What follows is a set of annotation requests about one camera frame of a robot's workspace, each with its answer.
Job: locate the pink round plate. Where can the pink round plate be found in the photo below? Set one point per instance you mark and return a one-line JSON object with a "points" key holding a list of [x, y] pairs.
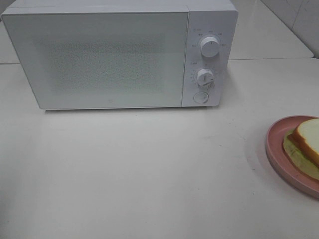
{"points": [[279, 160]]}

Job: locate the upper white power knob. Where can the upper white power knob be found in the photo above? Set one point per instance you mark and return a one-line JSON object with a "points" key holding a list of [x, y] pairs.
{"points": [[210, 46]]}

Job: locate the round white door button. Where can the round white door button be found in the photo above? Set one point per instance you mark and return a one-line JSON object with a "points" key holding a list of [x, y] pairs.
{"points": [[201, 97]]}

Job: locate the white timer knob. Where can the white timer knob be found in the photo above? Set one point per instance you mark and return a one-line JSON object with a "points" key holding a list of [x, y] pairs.
{"points": [[205, 77]]}

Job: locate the white bread sandwich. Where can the white bread sandwich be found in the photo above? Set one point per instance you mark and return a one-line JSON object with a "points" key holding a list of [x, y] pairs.
{"points": [[301, 145]]}

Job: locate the white microwave door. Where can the white microwave door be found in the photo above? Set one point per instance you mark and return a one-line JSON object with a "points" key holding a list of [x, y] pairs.
{"points": [[99, 61]]}

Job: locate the white microwave oven body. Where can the white microwave oven body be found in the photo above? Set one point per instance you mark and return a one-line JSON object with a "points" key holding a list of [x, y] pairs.
{"points": [[205, 18]]}

